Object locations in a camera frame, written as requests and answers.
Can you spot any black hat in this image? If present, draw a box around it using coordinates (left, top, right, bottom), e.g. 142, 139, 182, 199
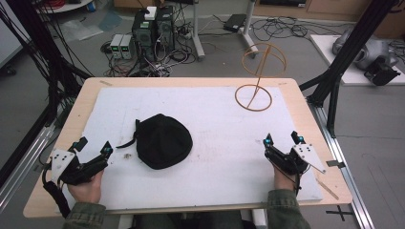
116, 113, 194, 171

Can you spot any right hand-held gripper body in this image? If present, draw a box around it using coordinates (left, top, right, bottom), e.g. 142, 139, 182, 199
264, 143, 327, 176

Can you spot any tangle of black floor cables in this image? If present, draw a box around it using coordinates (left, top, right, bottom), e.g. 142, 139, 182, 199
249, 15, 343, 42

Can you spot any aluminium rail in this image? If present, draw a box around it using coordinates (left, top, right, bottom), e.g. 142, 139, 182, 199
0, 122, 56, 214
308, 102, 376, 229

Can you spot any wooden stick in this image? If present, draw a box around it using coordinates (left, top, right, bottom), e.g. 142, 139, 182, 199
314, 177, 340, 201

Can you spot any white platform board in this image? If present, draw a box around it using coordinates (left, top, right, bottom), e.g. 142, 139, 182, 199
309, 33, 405, 86

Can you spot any black flat box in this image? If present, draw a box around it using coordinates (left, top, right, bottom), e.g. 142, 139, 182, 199
223, 13, 248, 33

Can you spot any wooden hat stand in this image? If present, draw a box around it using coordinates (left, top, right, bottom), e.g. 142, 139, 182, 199
234, 42, 288, 113

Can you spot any person's left hand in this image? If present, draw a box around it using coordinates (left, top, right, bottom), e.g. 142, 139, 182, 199
67, 169, 105, 205

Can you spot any grey desk leg frame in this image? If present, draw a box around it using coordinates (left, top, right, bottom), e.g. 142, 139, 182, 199
190, 0, 260, 62

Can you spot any grey and black robot device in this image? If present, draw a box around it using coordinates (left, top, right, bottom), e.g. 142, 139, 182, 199
331, 28, 402, 87

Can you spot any grey power supply unit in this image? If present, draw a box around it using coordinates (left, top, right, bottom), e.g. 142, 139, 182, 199
119, 33, 136, 60
110, 33, 124, 59

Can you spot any black metal frame post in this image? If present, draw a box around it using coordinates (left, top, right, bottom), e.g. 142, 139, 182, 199
0, 0, 94, 189
298, 0, 399, 138

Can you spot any black computer tower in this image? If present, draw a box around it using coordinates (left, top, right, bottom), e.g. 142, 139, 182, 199
131, 9, 158, 61
155, 5, 177, 56

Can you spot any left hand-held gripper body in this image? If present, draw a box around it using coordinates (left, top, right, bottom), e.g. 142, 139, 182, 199
50, 148, 110, 186

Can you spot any person's right hand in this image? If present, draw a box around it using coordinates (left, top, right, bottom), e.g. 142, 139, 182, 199
272, 164, 298, 192

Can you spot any white table mat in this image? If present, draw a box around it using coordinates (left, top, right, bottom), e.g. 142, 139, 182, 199
56, 86, 324, 214

